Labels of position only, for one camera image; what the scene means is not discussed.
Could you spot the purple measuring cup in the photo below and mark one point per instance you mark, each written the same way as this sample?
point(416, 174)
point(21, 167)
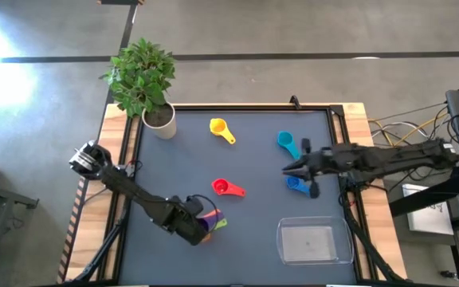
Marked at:
point(211, 220)

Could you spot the blue measuring cup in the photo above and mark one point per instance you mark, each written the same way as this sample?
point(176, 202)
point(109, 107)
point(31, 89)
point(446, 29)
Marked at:
point(293, 183)

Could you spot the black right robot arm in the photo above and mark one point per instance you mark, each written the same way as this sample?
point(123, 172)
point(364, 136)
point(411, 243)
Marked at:
point(405, 157)

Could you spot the black clamp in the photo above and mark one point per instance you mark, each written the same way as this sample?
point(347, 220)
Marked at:
point(295, 101)

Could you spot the clear plastic basket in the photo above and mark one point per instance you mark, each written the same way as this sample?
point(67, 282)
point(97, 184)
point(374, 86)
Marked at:
point(315, 243)

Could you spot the red measuring cup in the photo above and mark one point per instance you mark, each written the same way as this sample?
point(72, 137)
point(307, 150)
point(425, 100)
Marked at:
point(221, 186)

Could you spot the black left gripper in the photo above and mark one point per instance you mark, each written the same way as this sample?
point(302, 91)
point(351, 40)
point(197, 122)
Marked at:
point(181, 221)

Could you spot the yellow measuring cup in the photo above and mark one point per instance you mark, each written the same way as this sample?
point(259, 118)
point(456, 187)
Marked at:
point(218, 126)

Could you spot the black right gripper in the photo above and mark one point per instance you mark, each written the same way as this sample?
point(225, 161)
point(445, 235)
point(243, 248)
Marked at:
point(333, 161)

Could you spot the green measuring cup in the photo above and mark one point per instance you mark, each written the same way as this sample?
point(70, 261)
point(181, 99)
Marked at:
point(221, 224)

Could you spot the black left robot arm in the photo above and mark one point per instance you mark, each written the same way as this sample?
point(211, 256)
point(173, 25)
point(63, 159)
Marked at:
point(130, 189)

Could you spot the green leafy plant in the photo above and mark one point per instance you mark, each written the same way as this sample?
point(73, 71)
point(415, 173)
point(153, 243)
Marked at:
point(140, 75)

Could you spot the white paper box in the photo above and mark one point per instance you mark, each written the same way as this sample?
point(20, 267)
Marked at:
point(428, 219)

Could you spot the teal measuring cup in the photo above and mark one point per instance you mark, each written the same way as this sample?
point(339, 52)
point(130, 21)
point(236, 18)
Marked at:
point(285, 139)

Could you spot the black metal beam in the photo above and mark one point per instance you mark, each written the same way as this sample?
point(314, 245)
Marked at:
point(424, 199)

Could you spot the white plant pot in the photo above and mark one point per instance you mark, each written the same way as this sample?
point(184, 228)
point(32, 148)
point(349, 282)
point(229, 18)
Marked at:
point(166, 129)

